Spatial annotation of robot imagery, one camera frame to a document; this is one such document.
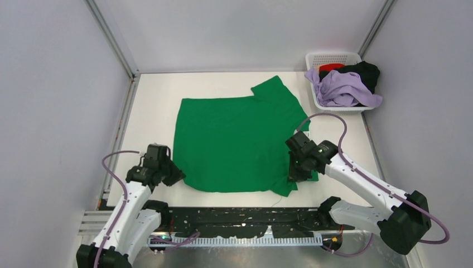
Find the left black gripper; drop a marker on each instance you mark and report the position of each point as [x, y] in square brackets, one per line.
[177, 175]

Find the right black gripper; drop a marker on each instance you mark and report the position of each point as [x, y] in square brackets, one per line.
[294, 175]

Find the green t shirt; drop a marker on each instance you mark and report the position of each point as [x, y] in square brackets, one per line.
[231, 145]

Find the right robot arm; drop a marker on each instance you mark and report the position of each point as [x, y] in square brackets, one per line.
[397, 217]

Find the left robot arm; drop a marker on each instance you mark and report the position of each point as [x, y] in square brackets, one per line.
[135, 216]

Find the lavender t shirt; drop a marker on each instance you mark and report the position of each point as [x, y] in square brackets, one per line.
[341, 90]

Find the red t shirt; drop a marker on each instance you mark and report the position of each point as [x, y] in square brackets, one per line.
[330, 67]

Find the white laundry basket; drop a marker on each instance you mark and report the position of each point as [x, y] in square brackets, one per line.
[315, 59]

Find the black t shirt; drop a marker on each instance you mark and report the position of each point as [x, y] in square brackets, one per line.
[369, 73]

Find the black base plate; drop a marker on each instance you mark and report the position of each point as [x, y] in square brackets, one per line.
[229, 222]

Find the slotted cable duct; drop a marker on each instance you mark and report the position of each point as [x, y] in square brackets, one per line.
[255, 242]

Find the left corner frame post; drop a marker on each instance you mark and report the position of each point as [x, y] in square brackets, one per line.
[110, 29]

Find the corner frame post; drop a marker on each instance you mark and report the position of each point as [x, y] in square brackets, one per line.
[110, 29]
[381, 17]

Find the right corner frame post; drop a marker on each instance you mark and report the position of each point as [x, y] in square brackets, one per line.
[381, 17]

